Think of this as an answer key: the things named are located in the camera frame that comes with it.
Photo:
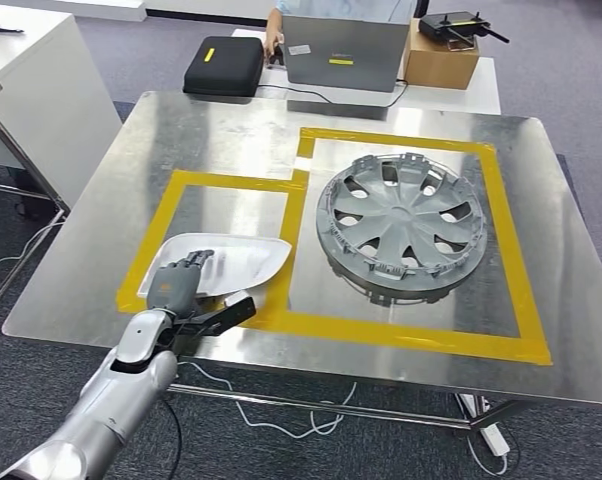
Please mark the cardboard box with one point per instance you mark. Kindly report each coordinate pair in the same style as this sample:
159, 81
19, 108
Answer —
441, 66

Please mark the white desk chrome legs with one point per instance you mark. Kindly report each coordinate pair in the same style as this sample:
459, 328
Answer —
56, 99

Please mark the silver wheel hubcap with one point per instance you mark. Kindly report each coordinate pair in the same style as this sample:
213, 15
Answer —
401, 218

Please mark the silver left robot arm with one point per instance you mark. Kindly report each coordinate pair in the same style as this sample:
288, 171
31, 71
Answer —
116, 397

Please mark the person's hand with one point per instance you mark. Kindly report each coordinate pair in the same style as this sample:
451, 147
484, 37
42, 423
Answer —
272, 30

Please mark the white plastic mirror cover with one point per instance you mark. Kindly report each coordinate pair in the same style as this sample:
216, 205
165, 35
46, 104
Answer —
246, 262

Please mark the steel workbench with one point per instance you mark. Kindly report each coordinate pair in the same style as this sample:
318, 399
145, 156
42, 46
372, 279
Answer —
81, 265

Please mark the white table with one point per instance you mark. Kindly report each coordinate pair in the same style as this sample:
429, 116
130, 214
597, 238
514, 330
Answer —
456, 99

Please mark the black mouse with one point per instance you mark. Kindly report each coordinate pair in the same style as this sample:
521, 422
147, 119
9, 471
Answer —
277, 56

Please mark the grey laptop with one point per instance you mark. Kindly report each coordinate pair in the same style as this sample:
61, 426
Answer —
345, 40

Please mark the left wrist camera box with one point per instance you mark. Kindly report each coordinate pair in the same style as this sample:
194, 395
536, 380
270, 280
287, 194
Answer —
226, 314

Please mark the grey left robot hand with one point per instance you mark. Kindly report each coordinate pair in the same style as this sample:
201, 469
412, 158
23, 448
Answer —
176, 288

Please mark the black device with antennas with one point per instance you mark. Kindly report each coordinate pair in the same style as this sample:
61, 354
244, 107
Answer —
451, 26

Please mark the white power strip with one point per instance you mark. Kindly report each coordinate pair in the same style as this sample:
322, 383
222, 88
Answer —
496, 438

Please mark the yellow workbench tape marking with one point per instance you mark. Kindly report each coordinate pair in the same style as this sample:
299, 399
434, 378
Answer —
381, 334

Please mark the black zip case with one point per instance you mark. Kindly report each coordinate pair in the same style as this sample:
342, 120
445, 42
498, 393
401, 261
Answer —
226, 69

